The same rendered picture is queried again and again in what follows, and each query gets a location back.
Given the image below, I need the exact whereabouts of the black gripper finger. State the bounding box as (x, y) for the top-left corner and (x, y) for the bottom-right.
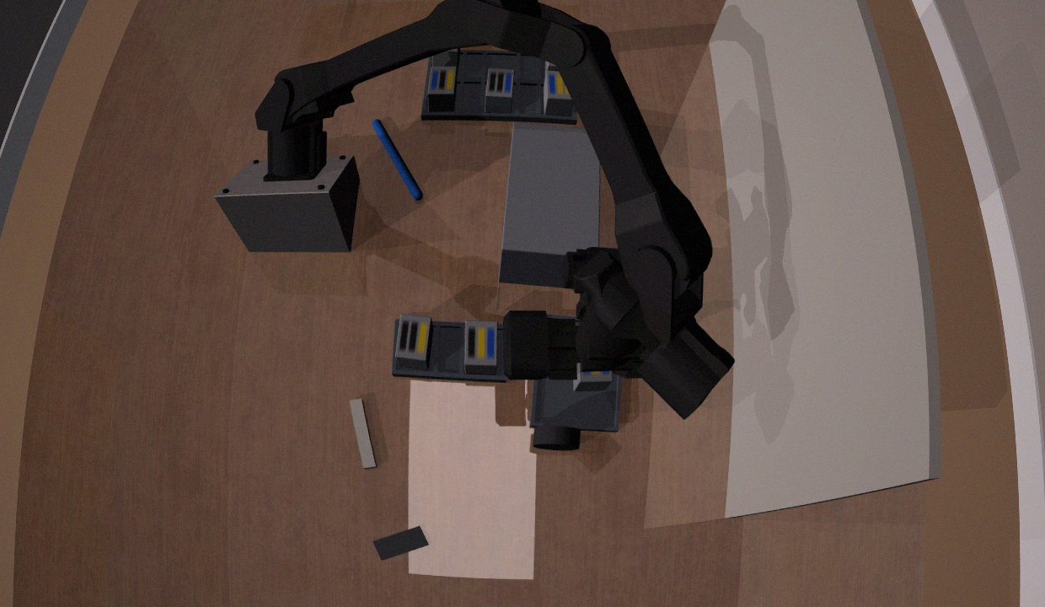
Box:
(613, 363), (642, 378)
(547, 319), (577, 380)

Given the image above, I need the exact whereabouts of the blue rod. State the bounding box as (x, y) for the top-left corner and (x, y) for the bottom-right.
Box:
(372, 119), (423, 201)

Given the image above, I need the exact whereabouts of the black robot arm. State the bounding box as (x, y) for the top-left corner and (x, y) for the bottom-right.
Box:
(255, 0), (735, 419)

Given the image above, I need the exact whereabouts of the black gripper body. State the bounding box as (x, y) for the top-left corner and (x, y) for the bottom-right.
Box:
(503, 310), (646, 380)

